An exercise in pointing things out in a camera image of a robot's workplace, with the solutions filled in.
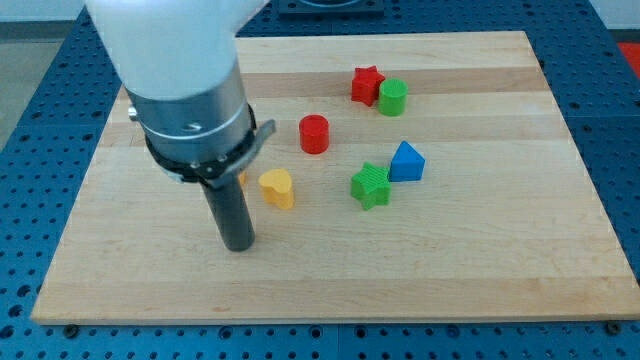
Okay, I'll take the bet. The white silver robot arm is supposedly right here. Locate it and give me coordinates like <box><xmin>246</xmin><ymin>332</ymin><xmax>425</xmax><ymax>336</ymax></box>
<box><xmin>85</xmin><ymin>0</ymin><xmax>275</xmax><ymax>187</ymax></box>

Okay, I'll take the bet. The yellow heart block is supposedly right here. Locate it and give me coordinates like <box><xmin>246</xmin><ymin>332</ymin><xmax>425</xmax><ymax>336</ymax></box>
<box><xmin>258</xmin><ymin>168</ymin><xmax>295</xmax><ymax>210</ymax></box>

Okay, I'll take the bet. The red cylinder block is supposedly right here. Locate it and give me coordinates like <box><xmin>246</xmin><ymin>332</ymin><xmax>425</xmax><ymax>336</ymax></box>
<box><xmin>299</xmin><ymin>114</ymin><xmax>330</xmax><ymax>155</ymax></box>

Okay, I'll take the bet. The green star block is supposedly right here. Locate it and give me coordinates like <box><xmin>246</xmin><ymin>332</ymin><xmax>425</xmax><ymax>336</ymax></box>
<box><xmin>350</xmin><ymin>162</ymin><xmax>391</xmax><ymax>211</ymax></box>

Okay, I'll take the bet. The blue triangle block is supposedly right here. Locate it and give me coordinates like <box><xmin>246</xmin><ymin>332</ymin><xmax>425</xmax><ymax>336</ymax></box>
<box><xmin>389</xmin><ymin>141</ymin><xmax>426</xmax><ymax>182</ymax></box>

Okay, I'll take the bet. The wooden board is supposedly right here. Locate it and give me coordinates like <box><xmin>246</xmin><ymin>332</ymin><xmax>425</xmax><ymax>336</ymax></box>
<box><xmin>32</xmin><ymin>31</ymin><xmax>639</xmax><ymax>325</ymax></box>

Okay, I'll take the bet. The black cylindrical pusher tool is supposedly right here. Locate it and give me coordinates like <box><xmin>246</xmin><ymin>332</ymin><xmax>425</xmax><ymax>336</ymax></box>
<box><xmin>201</xmin><ymin>177</ymin><xmax>255</xmax><ymax>252</ymax></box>

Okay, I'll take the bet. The red star block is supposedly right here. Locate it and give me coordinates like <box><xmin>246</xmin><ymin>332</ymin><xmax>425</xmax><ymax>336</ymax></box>
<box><xmin>351</xmin><ymin>65</ymin><xmax>385</xmax><ymax>107</ymax></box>

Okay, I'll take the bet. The green cylinder block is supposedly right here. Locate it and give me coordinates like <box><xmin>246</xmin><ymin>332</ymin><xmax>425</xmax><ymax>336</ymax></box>
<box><xmin>377</xmin><ymin>78</ymin><xmax>409</xmax><ymax>117</ymax></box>

